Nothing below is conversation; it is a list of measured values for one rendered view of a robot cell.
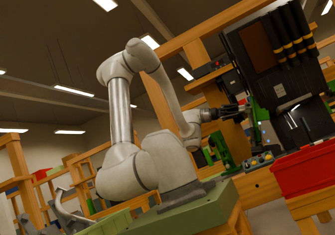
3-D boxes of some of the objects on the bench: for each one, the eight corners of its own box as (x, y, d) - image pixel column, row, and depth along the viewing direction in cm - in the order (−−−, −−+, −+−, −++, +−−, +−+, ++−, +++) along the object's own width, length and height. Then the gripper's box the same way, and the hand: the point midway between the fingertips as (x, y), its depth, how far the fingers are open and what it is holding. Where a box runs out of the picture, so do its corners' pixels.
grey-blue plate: (318, 142, 140) (304, 116, 143) (314, 144, 140) (300, 118, 143) (314, 142, 149) (301, 117, 152) (311, 143, 149) (298, 119, 152)
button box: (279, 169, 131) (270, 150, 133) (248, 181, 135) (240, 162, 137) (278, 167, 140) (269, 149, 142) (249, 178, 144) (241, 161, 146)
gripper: (209, 118, 171) (251, 112, 164) (209, 101, 183) (248, 94, 176) (212, 127, 175) (252, 121, 168) (212, 110, 187) (250, 104, 180)
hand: (244, 108), depth 173 cm, fingers closed on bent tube, 3 cm apart
